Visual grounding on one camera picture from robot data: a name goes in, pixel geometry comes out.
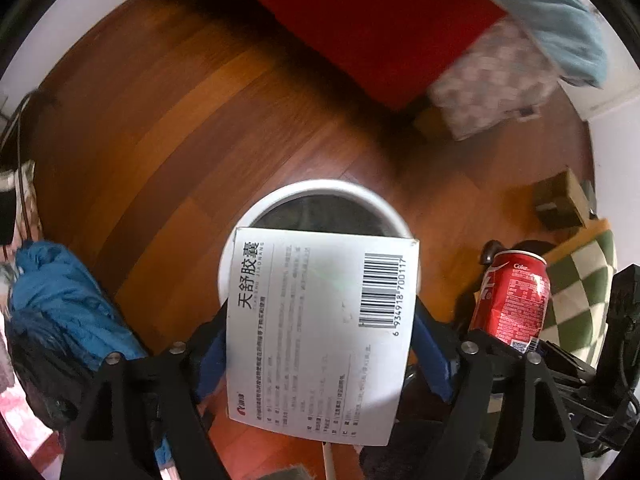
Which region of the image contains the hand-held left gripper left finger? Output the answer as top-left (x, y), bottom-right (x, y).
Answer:
top-left (59, 305), bottom-right (231, 480)

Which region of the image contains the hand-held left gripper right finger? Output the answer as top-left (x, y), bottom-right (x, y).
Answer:
top-left (412, 300), bottom-right (586, 480)

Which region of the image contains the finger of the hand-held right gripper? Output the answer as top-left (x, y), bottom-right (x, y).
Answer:
top-left (479, 240), bottom-right (505, 267)

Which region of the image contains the red soda can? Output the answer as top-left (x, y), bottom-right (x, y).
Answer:
top-left (472, 249), bottom-right (551, 353)

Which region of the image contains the white green medicine box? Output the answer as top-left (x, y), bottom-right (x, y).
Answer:
top-left (223, 227), bottom-right (421, 447)

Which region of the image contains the white round trash bin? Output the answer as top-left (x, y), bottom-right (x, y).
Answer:
top-left (218, 179), bottom-right (416, 311)

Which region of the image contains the green white checkered table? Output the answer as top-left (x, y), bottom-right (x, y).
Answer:
top-left (515, 217), bottom-right (621, 366)

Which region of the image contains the flat brown cardboard piece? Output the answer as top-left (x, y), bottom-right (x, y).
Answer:
top-left (532, 167), bottom-right (588, 231)

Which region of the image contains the dark cloth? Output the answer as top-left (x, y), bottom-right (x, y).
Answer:
top-left (9, 310), bottom-right (103, 428)

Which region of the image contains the pink white patterned cloth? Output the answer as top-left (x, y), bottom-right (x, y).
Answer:
top-left (430, 17), bottom-right (558, 141)

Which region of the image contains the blue cloth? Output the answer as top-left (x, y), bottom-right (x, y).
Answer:
top-left (10, 240), bottom-right (147, 367)

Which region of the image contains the red white checkered cloth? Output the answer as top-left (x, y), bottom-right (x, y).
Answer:
top-left (0, 385), bottom-right (62, 467)

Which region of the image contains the red bed sheet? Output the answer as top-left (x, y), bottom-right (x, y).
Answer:
top-left (220, 0), bottom-right (511, 111)

